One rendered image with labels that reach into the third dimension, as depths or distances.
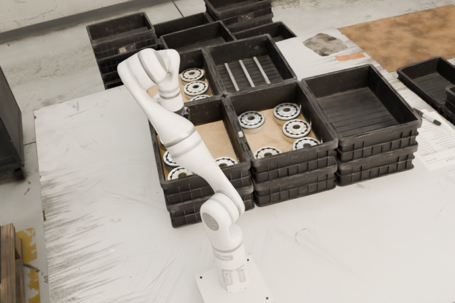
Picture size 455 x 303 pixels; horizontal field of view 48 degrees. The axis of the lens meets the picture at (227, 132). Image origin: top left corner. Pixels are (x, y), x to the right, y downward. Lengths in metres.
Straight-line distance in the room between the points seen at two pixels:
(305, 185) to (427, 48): 2.46
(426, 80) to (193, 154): 2.15
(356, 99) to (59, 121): 1.32
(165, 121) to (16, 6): 3.75
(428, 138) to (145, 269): 1.17
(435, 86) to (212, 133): 1.63
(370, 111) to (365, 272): 0.65
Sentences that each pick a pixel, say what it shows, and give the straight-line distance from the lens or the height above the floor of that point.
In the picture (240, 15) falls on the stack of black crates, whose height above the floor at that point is 0.53.
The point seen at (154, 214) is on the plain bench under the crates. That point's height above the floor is 0.70.
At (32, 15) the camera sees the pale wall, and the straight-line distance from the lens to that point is 4.97.
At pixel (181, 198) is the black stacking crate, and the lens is 1.68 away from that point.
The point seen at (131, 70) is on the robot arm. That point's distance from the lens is 1.27.
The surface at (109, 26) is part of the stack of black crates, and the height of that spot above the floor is 0.55.
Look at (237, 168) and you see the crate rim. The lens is 1.63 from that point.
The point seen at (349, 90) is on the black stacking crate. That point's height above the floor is 0.83.
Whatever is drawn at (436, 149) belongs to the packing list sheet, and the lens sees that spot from 2.07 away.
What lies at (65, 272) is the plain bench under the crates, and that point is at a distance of 1.80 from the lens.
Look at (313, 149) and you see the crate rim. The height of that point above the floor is 0.93.
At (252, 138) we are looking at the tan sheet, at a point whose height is 0.83.
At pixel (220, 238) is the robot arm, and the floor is 0.97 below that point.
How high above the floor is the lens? 2.04
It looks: 39 degrees down
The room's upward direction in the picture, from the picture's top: 8 degrees counter-clockwise
